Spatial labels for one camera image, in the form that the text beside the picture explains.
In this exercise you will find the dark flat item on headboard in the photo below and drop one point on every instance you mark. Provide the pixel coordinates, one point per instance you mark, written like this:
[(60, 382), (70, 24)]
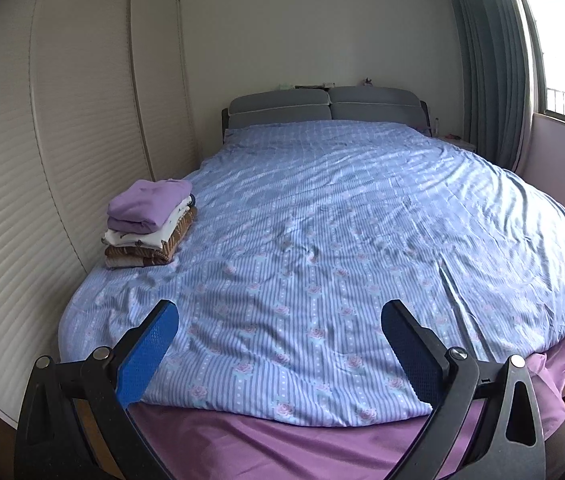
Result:
[(312, 85)]

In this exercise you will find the grey-blue curtain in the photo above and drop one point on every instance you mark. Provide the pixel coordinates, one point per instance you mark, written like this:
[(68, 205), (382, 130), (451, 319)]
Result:
[(492, 70)]

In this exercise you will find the cream louvered wardrobe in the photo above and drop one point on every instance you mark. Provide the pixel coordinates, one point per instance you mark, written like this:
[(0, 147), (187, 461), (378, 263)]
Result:
[(62, 135)]

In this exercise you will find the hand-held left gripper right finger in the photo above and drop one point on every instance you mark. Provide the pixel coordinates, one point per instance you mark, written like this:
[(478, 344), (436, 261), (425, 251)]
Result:
[(412, 355)]

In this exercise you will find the brown folded sweater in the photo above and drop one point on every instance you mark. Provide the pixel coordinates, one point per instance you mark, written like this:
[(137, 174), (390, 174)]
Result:
[(162, 255)]

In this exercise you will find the purple bed sheet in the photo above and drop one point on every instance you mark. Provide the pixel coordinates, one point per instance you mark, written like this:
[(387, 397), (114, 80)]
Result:
[(272, 450)]

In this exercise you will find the white patterned folded garment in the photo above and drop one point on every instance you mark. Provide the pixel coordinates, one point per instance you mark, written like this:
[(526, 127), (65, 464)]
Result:
[(127, 237)]

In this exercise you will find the small purple figurine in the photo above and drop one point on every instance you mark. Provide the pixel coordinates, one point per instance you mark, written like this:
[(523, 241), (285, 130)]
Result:
[(366, 81)]

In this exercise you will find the bedside table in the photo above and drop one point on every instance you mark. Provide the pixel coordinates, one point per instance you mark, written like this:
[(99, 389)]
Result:
[(457, 142)]

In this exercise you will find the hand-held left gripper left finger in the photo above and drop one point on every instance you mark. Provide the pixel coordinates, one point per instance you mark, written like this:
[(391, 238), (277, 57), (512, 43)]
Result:
[(147, 355)]

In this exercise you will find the grey padded headboard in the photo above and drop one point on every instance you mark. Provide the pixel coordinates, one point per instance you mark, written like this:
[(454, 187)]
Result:
[(282, 107)]

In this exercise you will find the blue floral striped quilt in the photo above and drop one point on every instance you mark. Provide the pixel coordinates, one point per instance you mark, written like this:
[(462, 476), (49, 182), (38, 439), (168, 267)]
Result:
[(337, 235)]

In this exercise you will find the purple sweater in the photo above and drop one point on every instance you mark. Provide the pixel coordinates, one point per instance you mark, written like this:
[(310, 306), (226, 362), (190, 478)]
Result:
[(147, 205)]

